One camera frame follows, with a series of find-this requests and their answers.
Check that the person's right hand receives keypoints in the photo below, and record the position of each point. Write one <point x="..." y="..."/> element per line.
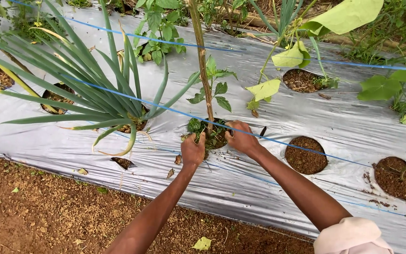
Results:
<point x="241" y="139"/>

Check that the person's left hand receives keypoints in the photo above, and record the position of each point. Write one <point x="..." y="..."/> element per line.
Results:
<point x="192" y="151"/>

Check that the person's right fingers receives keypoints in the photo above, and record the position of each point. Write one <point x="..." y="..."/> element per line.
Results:
<point x="230" y="127"/>

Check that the small green weeds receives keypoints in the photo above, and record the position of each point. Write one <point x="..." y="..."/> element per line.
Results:
<point x="203" y="130"/>

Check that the silver plastic mulch sheet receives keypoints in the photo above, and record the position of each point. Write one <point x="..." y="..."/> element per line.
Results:
<point x="224" y="141"/>

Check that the small pepper plant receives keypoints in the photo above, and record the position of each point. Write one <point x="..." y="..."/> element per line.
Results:
<point x="213" y="84"/>

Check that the wooden support stake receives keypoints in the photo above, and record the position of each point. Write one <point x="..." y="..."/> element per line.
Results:
<point x="201" y="63"/>

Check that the climbing bean vine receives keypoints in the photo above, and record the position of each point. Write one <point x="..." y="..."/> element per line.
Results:
<point x="294" y="46"/>

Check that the leafy green plant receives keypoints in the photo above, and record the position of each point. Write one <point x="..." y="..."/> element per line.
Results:
<point x="160" y="31"/>

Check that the yellow fallen leaf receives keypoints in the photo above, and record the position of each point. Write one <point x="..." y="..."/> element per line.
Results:
<point x="202" y="243"/>

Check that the green onion plant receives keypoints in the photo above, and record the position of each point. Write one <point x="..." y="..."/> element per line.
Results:
<point x="93" y="88"/>

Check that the rolled pink sleeve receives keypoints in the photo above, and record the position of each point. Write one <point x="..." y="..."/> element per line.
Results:
<point x="352" y="238"/>

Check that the broad-leaf bean plant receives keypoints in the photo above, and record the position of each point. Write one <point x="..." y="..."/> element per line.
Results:
<point x="398" y="88"/>

